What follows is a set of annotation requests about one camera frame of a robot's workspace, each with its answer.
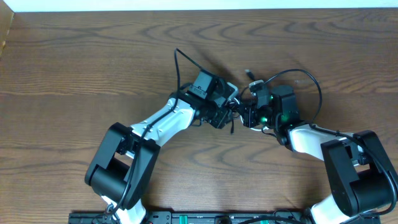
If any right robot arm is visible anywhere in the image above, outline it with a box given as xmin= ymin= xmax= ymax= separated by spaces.
xmin=239 ymin=82 xmax=397 ymax=223

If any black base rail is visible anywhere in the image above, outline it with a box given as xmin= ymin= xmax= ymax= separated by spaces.
xmin=67 ymin=210 xmax=315 ymax=224

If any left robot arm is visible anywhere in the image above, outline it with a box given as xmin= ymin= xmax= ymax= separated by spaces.
xmin=85 ymin=70 xmax=238 ymax=223

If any white USB cable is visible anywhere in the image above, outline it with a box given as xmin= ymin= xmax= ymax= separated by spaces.
xmin=233 ymin=96 xmax=270 ymax=132

